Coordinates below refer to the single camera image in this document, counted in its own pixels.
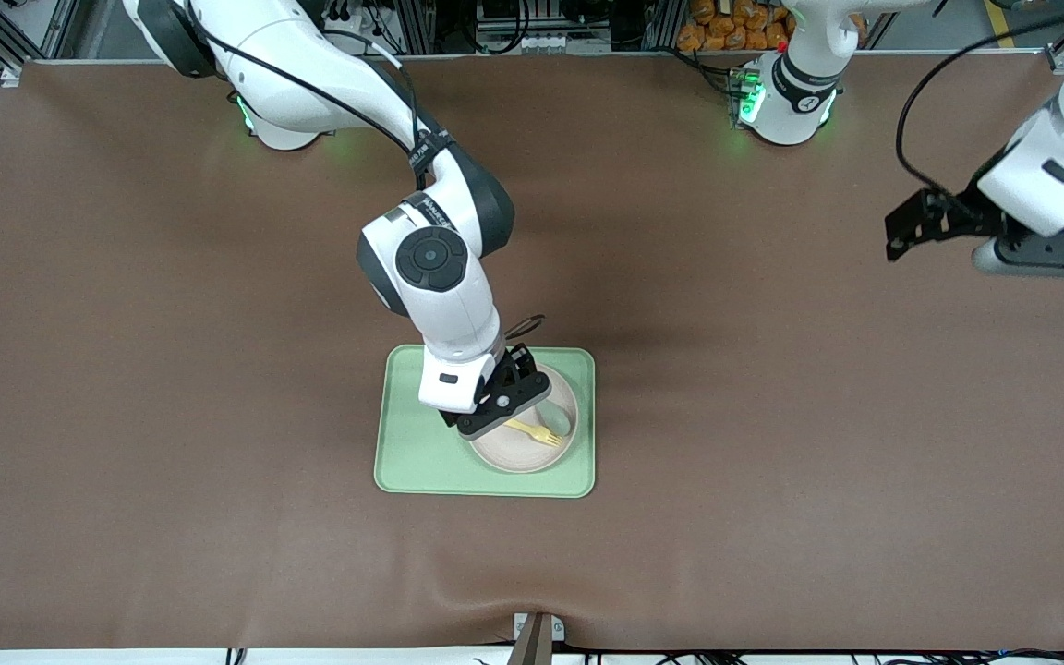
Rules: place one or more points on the brown table cover sheet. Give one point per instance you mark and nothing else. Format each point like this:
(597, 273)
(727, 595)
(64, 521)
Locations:
(218, 462)

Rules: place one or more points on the metal camera stand bracket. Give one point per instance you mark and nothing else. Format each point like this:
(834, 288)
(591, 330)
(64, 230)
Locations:
(537, 646)

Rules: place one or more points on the white power strip with plugs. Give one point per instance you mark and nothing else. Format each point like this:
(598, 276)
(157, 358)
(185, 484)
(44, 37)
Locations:
(352, 23)

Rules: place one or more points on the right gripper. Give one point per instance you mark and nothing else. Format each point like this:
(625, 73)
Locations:
(520, 364)

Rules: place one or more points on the white round speckled plate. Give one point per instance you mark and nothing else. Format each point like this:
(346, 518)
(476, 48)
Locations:
(513, 457)

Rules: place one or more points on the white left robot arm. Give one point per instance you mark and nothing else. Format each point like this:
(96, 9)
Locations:
(800, 92)

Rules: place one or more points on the white terminal block strip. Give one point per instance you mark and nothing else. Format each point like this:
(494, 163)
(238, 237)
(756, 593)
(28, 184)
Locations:
(550, 42)

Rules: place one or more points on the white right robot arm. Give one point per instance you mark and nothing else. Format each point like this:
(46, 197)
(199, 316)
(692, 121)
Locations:
(440, 305)

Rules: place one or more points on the orange bread pile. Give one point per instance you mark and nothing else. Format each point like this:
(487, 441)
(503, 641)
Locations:
(726, 28)

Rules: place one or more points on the pale green plastic spoon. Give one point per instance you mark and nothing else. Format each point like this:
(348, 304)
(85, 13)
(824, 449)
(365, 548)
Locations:
(558, 420)

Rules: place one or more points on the light green rectangular tray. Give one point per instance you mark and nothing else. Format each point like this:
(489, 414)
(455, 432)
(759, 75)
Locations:
(403, 453)

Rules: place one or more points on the yellow plastic fork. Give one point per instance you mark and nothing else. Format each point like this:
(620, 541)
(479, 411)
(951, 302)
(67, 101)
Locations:
(546, 437)

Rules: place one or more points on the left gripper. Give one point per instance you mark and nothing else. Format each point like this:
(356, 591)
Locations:
(957, 219)

